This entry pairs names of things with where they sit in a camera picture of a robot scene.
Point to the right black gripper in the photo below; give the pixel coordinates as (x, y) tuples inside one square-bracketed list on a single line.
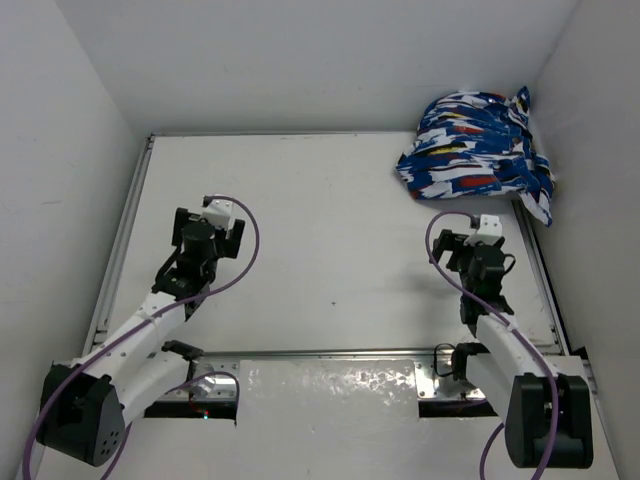
[(449, 241)]

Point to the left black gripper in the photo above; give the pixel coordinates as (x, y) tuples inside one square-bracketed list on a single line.
[(227, 244)]

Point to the blue patterned trousers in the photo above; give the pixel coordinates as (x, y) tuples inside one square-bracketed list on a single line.
[(478, 144)]

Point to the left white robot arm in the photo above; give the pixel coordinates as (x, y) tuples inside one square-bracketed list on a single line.
[(87, 406)]

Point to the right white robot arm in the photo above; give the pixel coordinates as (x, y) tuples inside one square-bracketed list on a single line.
[(545, 413)]

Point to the white front cover panel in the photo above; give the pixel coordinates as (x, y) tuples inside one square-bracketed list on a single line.
[(328, 419)]

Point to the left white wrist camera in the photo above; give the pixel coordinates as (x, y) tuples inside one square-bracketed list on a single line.
[(218, 212)]

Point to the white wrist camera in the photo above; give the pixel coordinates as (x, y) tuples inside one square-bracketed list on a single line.
[(487, 230), (218, 212)]

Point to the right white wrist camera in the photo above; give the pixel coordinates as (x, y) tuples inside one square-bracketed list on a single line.
[(487, 230)]

